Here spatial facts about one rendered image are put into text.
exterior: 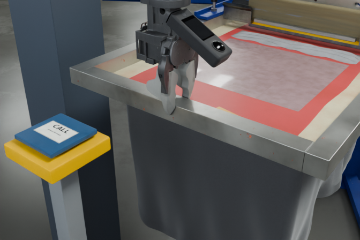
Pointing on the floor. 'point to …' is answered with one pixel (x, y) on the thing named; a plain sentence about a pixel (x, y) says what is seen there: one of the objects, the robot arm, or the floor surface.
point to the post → (62, 179)
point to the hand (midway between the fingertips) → (179, 105)
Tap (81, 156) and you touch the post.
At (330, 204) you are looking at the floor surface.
